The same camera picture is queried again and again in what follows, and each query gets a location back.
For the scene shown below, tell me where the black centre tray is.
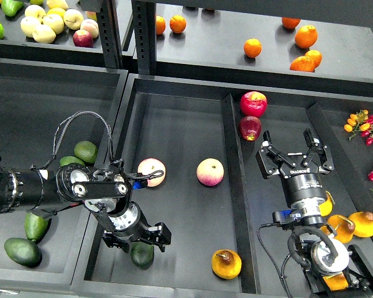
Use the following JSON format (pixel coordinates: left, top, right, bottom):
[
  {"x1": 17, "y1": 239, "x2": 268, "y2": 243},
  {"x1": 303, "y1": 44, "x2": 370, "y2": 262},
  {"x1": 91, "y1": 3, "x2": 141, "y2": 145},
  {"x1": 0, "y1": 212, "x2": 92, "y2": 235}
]
[{"x1": 70, "y1": 73, "x2": 373, "y2": 298}]

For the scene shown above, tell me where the pale yellow pear centre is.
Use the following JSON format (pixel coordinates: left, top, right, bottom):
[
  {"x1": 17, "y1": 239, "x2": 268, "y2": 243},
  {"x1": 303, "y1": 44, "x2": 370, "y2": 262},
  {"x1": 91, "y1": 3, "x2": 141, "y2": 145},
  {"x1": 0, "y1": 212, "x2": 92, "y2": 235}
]
[{"x1": 43, "y1": 14, "x2": 65, "y2": 34}]

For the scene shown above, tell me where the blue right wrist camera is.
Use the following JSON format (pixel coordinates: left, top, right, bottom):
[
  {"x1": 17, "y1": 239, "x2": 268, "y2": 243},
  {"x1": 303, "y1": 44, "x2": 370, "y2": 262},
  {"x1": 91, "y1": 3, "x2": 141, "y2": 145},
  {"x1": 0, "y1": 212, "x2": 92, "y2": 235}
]
[{"x1": 272, "y1": 210, "x2": 302, "y2": 225}]

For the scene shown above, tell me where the large orange right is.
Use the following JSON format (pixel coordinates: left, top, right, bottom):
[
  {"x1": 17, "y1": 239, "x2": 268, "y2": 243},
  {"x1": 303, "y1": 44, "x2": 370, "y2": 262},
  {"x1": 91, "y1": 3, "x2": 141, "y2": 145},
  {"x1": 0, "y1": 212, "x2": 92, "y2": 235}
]
[{"x1": 295, "y1": 25, "x2": 318, "y2": 49}]

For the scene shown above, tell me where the bright red apple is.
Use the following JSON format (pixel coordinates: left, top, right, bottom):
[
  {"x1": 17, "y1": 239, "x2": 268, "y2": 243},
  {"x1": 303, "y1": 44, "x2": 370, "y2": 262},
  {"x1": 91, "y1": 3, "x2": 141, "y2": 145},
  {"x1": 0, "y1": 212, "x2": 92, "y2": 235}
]
[{"x1": 240, "y1": 91, "x2": 267, "y2": 118}]

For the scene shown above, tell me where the orange top right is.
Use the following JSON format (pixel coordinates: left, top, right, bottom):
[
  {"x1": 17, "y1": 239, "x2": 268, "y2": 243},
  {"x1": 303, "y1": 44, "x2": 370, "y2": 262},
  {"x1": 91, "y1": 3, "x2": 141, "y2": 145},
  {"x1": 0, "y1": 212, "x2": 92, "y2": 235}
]
[{"x1": 282, "y1": 17, "x2": 301, "y2": 30}]

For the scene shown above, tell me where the dark green avocado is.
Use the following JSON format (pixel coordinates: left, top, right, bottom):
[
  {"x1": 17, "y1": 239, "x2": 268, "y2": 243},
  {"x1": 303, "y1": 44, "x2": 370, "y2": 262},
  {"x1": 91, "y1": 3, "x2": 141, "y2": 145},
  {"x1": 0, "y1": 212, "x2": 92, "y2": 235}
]
[{"x1": 131, "y1": 242, "x2": 154, "y2": 269}]

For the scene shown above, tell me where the orange front right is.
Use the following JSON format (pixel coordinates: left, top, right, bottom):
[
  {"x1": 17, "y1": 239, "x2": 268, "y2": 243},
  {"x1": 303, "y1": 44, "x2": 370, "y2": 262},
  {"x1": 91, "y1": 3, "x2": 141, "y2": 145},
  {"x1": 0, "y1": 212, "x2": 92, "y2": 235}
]
[{"x1": 290, "y1": 56, "x2": 315, "y2": 72}]

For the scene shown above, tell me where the black tray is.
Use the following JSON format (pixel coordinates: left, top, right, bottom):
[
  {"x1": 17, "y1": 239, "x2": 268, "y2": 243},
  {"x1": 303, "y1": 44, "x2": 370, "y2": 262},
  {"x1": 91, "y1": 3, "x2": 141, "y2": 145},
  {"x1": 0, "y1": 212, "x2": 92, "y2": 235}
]
[
  {"x1": 0, "y1": 58, "x2": 127, "y2": 292},
  {"x1": 70, "y1": 73, "x2": 373, "y2": 298}
]

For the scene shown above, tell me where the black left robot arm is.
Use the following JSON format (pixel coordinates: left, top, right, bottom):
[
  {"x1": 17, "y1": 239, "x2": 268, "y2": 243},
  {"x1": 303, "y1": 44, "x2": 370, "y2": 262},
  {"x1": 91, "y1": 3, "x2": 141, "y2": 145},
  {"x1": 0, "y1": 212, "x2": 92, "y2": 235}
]
[{"x1": 0, "y1": 125, "x2": 172, "y2": 251}]

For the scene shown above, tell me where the dark avocado bottom left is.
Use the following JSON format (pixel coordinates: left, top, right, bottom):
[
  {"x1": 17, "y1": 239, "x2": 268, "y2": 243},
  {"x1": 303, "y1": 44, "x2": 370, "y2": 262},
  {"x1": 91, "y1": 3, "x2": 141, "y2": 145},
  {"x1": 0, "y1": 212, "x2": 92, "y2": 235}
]
[{"x1": 4, "y1": 238, "x2": 42, "y2": 267}]

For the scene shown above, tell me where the orange behind right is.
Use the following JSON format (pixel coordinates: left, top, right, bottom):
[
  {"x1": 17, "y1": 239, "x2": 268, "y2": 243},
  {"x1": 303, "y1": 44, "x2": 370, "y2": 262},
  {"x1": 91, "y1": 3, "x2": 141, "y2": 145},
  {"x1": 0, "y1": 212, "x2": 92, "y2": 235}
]
[{"x1": 305, "y1": 50, "x2": 323, "y2": 68}]

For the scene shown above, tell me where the black shelf post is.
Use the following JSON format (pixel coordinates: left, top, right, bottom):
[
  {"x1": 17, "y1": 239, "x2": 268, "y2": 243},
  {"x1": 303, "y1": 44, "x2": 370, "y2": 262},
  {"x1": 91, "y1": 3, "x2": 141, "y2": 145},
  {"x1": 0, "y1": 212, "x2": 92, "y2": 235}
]
[
  {"x1": 132, "y1": 1, "x2": 157, "y2": 75},
  {"x1": 97, "y1": 0, "x2": 123, "y2": 69}
]

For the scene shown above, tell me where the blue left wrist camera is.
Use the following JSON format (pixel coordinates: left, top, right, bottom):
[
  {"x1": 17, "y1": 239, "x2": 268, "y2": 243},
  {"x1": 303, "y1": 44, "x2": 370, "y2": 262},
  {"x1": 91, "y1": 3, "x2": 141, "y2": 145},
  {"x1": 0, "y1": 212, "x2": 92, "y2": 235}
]
[{"x1": 133, "y1": 181, "x2": 144, "y2": 189}]

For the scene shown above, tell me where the dark avocado upright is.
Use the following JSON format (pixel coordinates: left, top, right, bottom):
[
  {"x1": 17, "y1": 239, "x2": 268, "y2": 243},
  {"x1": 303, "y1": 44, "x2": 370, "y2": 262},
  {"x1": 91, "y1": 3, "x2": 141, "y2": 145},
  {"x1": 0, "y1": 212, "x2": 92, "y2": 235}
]
[{"x1": 24, "y1": 212, "x2": 50, "y2": 242}]

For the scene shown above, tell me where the dark red shelf apple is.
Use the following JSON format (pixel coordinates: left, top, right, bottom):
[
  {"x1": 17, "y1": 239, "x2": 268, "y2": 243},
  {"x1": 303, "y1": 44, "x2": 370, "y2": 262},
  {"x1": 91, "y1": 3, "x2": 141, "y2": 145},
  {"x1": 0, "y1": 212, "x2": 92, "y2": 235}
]
[{"x1": 73, "y1": 29, "x2": 93, "y2": 48}]

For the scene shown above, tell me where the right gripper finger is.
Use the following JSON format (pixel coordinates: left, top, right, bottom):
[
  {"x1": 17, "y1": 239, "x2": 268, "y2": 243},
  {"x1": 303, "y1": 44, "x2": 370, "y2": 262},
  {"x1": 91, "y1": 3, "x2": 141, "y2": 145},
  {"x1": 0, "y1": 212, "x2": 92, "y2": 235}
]
[
  {"x1": 256, "y1": 130, "x2": 295, "y2": 179},
  {"x1": 301, "y1": 129, "x2": 334, "y2": 173}
]

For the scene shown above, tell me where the black left tray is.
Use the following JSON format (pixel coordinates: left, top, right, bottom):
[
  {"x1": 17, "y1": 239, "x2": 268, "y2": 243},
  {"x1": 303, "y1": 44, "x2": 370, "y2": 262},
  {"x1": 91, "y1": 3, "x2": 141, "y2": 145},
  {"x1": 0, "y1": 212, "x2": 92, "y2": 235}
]
[{"x1": 0, "y1": 58, "x2": 127, "y2": 292}]

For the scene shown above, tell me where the pink apple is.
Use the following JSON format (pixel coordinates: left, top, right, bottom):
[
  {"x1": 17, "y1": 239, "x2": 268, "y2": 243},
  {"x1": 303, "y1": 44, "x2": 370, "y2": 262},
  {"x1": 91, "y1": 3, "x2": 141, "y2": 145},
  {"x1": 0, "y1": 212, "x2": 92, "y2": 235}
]
[
  {"x1": 196, "y1": 158, "x2": 224, "y2": 186},
  {"x1": 137, "y1": 158, "x2": 166, "y2": 187}
]

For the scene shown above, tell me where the black shelf post left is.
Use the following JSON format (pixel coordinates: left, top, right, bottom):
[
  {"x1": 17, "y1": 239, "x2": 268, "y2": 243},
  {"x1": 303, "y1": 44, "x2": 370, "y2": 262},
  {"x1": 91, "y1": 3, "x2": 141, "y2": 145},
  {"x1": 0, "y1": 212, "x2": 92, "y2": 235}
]
[{"x1": 97, "y1": 0, "x2": 123, "y2": 69}]

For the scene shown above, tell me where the cherry tomato bunch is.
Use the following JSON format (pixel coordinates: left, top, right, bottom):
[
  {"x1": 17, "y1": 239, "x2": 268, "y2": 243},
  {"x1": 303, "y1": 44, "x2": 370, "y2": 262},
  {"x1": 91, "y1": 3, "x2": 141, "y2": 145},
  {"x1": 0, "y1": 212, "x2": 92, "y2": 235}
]
[{"x1": 343, "y1": 109, "x2": 373, "y2": 146}]

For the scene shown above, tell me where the pale yellow pear right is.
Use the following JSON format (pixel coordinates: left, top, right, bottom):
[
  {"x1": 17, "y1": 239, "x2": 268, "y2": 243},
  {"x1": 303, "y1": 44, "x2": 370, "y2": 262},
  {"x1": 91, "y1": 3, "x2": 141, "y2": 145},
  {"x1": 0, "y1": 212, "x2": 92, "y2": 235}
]
[{"x1": 63, "y1": 9, "x2": 84, "y2": 30}]

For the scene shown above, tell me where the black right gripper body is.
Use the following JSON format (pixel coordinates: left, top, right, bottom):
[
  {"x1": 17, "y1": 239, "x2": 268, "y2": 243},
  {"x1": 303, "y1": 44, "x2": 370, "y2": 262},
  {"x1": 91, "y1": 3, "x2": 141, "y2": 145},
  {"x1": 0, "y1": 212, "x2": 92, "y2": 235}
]
[{"x1": 279, "y1": 163, "x2": 327, "y2": 208}]

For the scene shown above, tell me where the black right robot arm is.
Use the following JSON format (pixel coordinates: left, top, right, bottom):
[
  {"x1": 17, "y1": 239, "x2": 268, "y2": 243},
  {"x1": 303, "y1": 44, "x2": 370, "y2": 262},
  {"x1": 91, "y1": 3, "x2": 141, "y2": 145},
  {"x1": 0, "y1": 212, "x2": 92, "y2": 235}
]
[{"x1": 256, "y1": 129, "x2": 373, "y2": 297}]

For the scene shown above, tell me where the orange centre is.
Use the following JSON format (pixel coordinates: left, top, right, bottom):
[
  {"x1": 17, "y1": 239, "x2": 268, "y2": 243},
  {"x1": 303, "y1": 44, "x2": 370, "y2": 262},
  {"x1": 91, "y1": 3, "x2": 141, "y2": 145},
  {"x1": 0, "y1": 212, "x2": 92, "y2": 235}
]
[{"x1": 243, "y1": 38, "x2": 262, "y2": 58}]

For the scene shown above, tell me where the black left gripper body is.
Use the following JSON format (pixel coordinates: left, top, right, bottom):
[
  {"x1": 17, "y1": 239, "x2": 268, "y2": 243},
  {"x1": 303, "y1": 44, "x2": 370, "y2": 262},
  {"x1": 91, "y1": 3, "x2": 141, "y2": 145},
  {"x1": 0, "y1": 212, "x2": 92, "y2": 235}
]
[{"x1": 104, "y1": 202, "x2": 153, "y2": 245}]

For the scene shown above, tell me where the yellow pear bottom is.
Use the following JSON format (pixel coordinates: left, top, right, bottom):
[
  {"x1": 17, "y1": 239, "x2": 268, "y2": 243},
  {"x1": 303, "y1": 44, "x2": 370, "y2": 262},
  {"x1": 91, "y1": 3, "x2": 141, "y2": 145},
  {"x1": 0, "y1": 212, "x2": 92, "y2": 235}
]
[{"x1": 323, "y1": 273, "x2": 349, "y2": 291}]

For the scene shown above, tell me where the orange far left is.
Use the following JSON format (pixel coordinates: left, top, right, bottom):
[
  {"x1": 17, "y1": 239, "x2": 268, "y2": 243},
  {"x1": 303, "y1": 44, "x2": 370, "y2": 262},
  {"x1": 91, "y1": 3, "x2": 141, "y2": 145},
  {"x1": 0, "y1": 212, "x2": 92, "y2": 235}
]
[{"x1": 156, "y1": 16, "x2": 166, "y2": 35}]

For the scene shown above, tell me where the pale yellow pear front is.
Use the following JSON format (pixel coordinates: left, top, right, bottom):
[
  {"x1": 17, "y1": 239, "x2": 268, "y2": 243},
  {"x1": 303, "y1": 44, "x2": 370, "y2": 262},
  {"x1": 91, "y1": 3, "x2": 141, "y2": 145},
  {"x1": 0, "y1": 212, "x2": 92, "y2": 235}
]
[{"x1": 32, "y1": 24, "x2": 57, "y2": 44}]

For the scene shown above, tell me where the yellow pear middle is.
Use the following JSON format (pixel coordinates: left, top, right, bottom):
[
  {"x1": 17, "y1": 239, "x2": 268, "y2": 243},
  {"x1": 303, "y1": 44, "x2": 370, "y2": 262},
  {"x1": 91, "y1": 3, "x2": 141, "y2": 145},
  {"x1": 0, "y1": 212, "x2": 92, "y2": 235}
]
[{"x1": 328, "y1": 215, "x2": 356, "y2": 243}]

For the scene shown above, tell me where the pink apple left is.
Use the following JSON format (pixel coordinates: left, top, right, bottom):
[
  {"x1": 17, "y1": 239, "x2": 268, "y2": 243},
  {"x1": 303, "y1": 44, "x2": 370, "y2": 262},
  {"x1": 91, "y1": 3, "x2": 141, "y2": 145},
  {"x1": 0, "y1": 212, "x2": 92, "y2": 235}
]
[{"x1": 137, "y1": 158, "x2": 166, "y2": 187}]

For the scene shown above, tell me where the yellow pear with brown top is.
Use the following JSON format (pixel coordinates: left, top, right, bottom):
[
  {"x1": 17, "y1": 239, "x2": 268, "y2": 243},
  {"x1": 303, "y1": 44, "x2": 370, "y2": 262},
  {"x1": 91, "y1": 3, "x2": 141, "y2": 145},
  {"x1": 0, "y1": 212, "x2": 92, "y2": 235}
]
[{"x1": 211, "y1": 249, "x2": 242, "y2": 279}]

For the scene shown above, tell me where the black shelf post right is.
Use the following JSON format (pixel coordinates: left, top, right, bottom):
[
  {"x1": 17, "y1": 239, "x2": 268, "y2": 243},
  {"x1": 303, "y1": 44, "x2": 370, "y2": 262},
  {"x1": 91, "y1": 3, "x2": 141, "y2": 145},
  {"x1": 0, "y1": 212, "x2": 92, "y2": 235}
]
[{"x1": 132, "y1": 1, "x2": 157, "y2": 75}]

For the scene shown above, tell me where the pink apple right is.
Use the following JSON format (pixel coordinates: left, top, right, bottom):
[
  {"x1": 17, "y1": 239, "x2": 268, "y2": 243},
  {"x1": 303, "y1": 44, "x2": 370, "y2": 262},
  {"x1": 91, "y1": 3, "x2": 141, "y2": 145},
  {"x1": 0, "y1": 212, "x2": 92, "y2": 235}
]
[{"x1": 196, "y1": 158, "x2": 224, "y2": 186}]

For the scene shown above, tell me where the pale pink peach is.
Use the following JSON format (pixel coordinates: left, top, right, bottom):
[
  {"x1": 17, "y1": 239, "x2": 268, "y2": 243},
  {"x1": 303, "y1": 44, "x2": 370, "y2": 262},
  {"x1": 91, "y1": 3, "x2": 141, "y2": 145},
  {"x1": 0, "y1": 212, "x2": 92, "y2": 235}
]
[{"x1": 80, "y1": 19, "x2": 99, "y2": 39}]

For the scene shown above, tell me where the yellow pear upper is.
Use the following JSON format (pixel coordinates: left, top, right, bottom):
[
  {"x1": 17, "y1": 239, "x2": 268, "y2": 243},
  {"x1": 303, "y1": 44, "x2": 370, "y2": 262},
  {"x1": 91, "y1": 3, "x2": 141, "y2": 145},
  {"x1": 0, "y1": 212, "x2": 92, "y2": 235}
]
[{"x1": 319, "y1": 191, "x2": 334, "y2": 217}]

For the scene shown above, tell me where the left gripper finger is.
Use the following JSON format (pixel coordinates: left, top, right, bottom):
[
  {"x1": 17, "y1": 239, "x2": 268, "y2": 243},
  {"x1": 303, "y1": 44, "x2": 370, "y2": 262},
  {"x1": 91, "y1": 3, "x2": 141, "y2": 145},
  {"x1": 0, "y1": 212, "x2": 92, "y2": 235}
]
[
  {"x1": 102, "y1": 231, "x2": 131, "y2": 253},
  {"x1": 149, "y1": 222, "x2": 172, "y2": 252}
]

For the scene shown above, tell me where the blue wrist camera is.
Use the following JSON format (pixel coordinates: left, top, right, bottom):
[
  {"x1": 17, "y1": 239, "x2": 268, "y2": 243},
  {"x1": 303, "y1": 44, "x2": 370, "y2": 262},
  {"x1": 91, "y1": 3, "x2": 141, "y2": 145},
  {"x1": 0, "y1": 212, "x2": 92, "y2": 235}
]
[
  {"x1": 133, "y1": 181, "x2": 144, "y2": 189},
  {"x1": 272, "y1": 210, "x2": 302, "y2": 225}
]

